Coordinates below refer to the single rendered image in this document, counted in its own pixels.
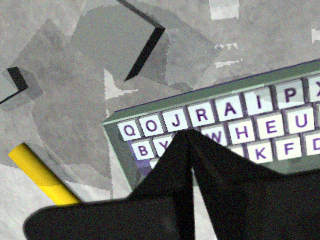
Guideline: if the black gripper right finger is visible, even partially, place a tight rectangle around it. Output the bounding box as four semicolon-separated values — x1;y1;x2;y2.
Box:
186;129;320;240

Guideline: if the grey keyboard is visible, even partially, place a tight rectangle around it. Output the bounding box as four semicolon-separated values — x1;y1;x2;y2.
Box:
100;58;320;193

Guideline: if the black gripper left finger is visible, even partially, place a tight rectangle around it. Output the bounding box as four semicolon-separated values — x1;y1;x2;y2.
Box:
22;130;196;240

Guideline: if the yellow cylinder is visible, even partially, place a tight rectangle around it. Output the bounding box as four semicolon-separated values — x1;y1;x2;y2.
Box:
8;143;82;205

